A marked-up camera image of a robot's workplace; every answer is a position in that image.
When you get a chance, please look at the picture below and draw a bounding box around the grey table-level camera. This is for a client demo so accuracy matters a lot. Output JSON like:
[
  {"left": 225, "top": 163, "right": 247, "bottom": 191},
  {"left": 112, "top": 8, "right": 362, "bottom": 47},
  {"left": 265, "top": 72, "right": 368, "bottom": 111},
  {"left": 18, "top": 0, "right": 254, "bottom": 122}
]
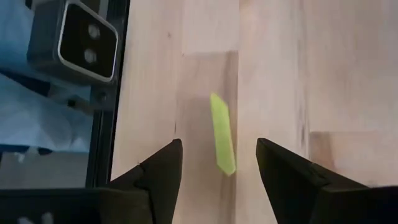
[{"left": 26, "top": 0, "right": 119, "bottom": 84}]

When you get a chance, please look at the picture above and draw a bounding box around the green eraser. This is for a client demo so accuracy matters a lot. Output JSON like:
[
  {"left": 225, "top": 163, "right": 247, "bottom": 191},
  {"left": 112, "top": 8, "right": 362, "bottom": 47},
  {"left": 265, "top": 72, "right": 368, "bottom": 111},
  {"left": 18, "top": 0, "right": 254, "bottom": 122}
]
[{"left": 210, "top": 92, "right": 237, "bottom": 177}]

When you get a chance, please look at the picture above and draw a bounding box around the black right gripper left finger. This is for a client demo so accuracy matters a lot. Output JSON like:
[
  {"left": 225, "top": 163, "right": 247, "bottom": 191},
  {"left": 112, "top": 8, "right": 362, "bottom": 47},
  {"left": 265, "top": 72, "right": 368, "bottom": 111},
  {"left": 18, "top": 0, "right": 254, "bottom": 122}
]
[{"left": 105, "top": 139, "right": 183, "bottom": 224}]

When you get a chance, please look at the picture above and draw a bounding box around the black aluminium table frame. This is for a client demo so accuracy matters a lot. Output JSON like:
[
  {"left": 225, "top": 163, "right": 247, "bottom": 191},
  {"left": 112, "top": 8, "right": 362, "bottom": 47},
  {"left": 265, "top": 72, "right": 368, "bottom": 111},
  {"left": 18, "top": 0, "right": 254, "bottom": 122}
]
[{"left": 85, "top": 0, "right": 131, "bottom": 189}]

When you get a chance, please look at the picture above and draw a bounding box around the light blue plastic sheet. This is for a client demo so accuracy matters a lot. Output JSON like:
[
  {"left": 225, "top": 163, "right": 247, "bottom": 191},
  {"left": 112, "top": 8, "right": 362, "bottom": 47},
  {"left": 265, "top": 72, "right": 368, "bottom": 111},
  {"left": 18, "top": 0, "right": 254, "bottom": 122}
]
[{"left": 0, "top": 0, "right": 94, "bottom": 153}]

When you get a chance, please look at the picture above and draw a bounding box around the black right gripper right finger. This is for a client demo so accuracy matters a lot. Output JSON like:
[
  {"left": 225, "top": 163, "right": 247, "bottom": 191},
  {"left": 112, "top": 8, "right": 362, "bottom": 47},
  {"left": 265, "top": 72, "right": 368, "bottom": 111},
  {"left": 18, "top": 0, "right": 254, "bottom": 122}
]
[{"left": 256, "top": 138, "right": 371, "bottom": 224}]

